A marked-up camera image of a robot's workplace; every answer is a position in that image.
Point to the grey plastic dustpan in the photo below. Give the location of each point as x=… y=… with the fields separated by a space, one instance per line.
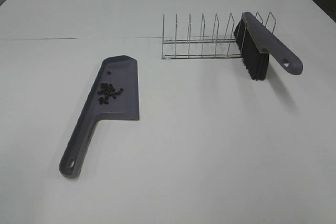
x=124 y=74

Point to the pile of coffee beans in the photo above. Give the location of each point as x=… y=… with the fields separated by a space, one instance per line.
x=108 y=91

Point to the grey hand brush black bristles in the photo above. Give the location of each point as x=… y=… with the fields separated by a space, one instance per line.
x=256 y=43

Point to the chrome wire dish rack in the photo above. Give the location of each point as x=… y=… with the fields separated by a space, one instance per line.
x=201 y=40

